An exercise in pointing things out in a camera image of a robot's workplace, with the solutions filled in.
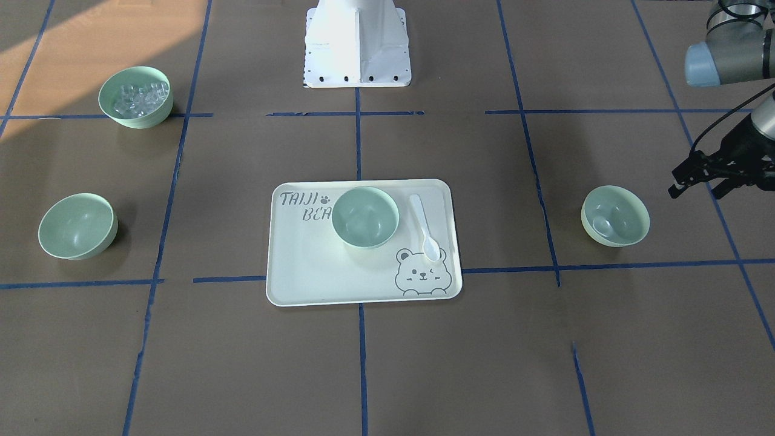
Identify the pale green bear tray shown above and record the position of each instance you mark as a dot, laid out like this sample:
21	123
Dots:
308	264

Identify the white plastic spoon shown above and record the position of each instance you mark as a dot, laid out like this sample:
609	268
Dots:
430	246

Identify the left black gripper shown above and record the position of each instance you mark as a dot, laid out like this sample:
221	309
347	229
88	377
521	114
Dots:
746	147

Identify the green bowl with ice cubes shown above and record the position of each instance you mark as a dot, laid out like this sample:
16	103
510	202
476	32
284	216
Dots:
137	97

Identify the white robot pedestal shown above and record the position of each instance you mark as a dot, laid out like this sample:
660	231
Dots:
356	44

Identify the green bowl on tray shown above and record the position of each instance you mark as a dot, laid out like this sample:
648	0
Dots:
365	217

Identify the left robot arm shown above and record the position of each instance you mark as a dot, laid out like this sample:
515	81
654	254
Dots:
738	48

